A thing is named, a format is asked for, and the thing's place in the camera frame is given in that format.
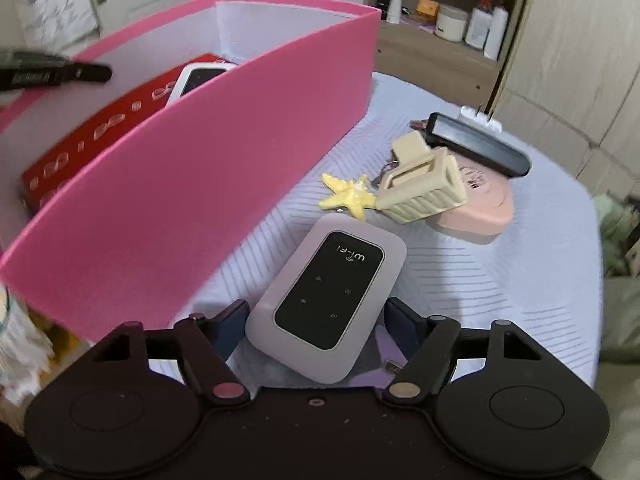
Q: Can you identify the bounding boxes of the wooden shelf unit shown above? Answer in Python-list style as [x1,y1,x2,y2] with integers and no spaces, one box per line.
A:
[362,0,543,106]

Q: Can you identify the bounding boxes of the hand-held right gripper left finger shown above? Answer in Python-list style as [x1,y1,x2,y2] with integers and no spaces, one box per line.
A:
[92,299,252,409]

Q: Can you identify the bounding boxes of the white device with dark screen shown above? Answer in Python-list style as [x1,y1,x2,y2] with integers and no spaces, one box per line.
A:
[166,61,238,107]

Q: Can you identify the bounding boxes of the printed plastic bag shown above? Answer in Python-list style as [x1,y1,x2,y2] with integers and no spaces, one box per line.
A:
[15,0,98,56]

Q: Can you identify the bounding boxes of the light wooden wardrobe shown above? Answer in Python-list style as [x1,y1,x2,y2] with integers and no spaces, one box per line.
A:
[492,0,640,201]

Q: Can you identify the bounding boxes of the beige hair claw clip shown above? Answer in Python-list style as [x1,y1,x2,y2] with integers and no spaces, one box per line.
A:
[376,131,468,225]

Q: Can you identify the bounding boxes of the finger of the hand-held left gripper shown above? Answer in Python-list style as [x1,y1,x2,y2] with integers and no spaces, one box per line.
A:
[62,61,113,84]

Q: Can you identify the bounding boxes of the black power bank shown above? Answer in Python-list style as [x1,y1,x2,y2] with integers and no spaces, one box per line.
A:
[425,111,532,179]

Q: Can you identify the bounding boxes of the pale crumpled bag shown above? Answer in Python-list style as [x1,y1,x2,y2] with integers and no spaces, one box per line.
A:
[0,285,91,411]

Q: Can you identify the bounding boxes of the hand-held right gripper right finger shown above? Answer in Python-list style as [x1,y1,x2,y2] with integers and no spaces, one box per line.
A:
[382,297,546,411]

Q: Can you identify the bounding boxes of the pink rounded case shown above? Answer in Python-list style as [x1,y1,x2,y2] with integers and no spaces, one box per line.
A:
[427,147,515,246]

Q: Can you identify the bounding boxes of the tall white bottle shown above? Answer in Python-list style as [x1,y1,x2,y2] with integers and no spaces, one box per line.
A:
[484,0,510,61]

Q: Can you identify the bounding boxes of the red flat box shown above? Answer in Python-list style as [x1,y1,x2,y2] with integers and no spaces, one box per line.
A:
[21,52,236,213]

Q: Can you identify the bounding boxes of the pink cardboard box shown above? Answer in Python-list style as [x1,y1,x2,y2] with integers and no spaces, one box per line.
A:
[0,0,383,343]

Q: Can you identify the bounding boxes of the pink flat packet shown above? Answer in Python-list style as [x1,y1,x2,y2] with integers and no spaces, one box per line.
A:
[400,10,438,33]

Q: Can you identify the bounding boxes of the white striped tablecloth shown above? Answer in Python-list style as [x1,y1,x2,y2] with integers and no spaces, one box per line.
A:
[145,71,603,391]

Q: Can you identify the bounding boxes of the white plug adapter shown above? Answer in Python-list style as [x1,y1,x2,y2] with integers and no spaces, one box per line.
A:
[460,102,503,134]

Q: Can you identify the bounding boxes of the yellow starfish keychain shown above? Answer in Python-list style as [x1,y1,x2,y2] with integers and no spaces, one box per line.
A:
[319,172,381,221]

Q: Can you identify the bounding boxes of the white round jar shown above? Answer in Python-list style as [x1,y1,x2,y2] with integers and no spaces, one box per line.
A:
[434,3,469,43]

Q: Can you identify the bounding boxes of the clear bottle with red cap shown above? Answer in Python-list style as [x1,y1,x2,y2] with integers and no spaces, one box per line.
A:
[465,0,493,51]

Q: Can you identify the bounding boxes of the pale green cloth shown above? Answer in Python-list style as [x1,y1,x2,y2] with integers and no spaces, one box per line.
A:
[592,192,640,278]

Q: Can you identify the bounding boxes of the pale pocket router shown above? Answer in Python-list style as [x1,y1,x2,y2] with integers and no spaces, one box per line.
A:
[245,214,407,385]

